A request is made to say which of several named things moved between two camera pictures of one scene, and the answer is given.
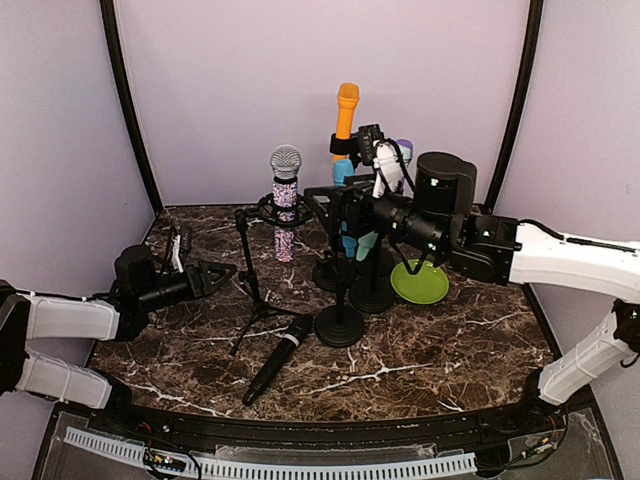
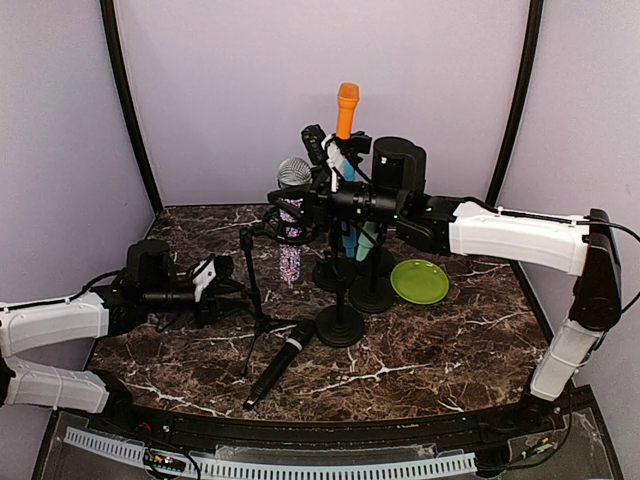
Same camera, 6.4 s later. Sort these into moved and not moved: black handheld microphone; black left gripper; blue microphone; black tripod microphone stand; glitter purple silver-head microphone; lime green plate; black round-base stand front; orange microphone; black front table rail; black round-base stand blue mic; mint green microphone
Moved: black tripod microphone stand; black left gripper; glitter purple silver-head microphone; black handheld microphone
Not moved: lime green plate; black round-base stand blue mic; orange microphone; black front table rail; black round-base stand front; mint green microphone; blue microphone
